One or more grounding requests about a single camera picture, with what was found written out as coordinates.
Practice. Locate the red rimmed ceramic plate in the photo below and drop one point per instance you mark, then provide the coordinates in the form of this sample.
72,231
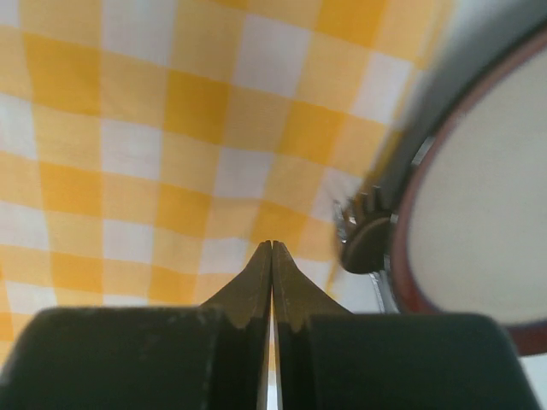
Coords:
468,195

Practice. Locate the copper spoon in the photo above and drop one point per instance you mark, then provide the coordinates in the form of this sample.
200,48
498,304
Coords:
363,252

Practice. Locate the orange checkered cloth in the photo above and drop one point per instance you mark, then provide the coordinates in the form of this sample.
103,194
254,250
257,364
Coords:
148,146

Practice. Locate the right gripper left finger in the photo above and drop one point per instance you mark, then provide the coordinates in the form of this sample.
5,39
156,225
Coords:
212,356

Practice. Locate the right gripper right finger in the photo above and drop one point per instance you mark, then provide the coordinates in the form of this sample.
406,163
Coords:
331,358

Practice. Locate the silver fork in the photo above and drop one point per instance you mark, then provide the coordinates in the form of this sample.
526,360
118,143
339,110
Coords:
363,204

